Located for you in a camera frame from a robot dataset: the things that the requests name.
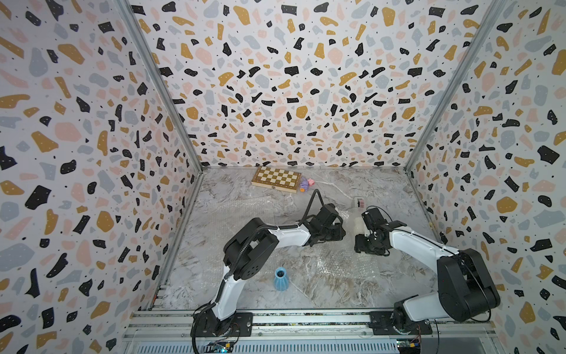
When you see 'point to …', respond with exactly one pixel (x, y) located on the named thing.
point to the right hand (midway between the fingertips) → (362, 247)
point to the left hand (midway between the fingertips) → (350, 233)
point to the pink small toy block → (311, 182)
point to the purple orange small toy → (304, 185)
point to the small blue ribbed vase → (281, 279)
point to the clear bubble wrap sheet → (331, 270)
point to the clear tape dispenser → (359, 202)
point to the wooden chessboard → (275, 178)
